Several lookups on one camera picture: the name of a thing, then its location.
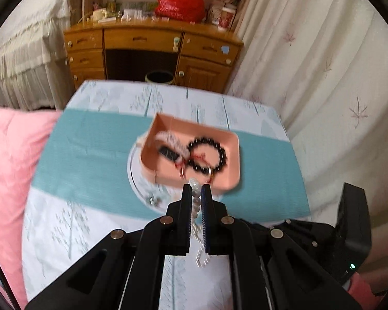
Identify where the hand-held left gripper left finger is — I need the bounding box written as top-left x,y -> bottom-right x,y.
24,183 -> 195,310

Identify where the black bead bracelet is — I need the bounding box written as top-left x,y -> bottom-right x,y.
185,138 -> 228,177

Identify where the white ruffled bedspread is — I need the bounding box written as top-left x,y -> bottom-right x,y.
0,0 -> 85,111

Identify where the beige patterned cup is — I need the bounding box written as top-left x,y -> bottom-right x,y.
206,1 -> 226,25

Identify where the pink rectangular tray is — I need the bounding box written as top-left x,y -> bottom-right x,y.
140,112 -> 242,192

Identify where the cream leaf-print curtain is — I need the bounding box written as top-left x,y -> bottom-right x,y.
224,0 -> 388,267

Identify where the wooden desk with drawers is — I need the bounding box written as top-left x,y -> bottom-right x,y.
64,22 -> 245,95

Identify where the pink quilted blanket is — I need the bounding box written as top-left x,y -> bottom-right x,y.
0,106 -> 64,309

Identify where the teal table mat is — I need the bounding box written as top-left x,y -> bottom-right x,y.
32,108 -> 312,221

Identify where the pearl bead bracelet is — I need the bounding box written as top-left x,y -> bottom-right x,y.
188,177 -> 211,269

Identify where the red string bracelet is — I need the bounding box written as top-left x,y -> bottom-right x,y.
176,153 -> 214,182

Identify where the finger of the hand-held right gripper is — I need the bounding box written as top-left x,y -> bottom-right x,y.
242,218 -> 337,255

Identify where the small black rectangular charm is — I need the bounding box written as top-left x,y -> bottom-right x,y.
159,148 -> 179,162

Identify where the black waste bin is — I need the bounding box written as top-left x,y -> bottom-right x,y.
144,70 -> 175,86

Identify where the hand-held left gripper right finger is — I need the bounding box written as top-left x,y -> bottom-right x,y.
200,183 -> 354,310

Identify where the red and white paper cup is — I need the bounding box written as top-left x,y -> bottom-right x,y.
218,6 -> 237,32

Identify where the person's right forearm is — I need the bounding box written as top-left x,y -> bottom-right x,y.
347,273 -> 388,309

